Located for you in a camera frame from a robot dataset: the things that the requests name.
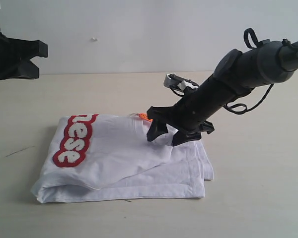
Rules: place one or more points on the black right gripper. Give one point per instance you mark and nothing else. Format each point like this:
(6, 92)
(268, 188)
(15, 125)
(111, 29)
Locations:
(189, 115)

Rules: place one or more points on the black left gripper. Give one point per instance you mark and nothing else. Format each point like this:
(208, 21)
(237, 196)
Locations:
(11, 50)

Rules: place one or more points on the white t-shirt with red lettering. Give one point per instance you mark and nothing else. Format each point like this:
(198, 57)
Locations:
(96, 157)

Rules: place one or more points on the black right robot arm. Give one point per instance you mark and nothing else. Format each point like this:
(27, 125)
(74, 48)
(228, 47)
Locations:
(236, 76)

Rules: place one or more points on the orange neck label loop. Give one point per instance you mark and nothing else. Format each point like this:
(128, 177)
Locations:
(144, 116)

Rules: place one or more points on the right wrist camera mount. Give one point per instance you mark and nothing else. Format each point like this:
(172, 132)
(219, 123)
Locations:
(177, 83)

